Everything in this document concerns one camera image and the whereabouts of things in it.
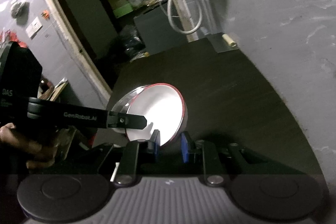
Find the deep steel bowl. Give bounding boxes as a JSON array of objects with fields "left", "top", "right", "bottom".
[{"left": 111, "top": 85, "right": 150, "bottom": 139}]

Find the white ceramic bowl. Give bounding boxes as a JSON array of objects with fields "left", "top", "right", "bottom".
[{"left": 126, "top": 83, "right": 187, "bottom": 147}]

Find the person left hand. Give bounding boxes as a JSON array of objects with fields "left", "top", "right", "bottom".
[{"left": 1, "top": 123, "right": 77, "bottom": 166}]

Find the wooden side shelf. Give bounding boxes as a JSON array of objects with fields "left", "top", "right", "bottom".
[{"left": 38, "top": 77, "right": 68, "bottom": 102}]

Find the black plastic bag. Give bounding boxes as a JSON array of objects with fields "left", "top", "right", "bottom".
[{"left": 120, "top": 24, "right": 146, "bottom": 59}]

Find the grey cabinet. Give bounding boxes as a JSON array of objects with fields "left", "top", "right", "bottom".
[{"left": 134, "top": 1, "right": 188, "bottom": 55}]

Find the green box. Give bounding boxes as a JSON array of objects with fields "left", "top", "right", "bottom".
[{"left": 113, "top": 2, "right": 133, "bottom": 18}]

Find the cleaver knife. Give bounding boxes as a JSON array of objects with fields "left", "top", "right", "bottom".
[{"left": 201, "top": 27, "right": 238, "bottom": 53}]

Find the white wall switch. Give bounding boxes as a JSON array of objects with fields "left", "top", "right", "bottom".
[{"left": 26, "top": 17, "right": 42, "bottom": 39}]

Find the white hose loop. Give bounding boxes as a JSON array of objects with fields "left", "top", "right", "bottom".
[{"left": 167, "top": 0, "right": 203, "bottom": 35}]

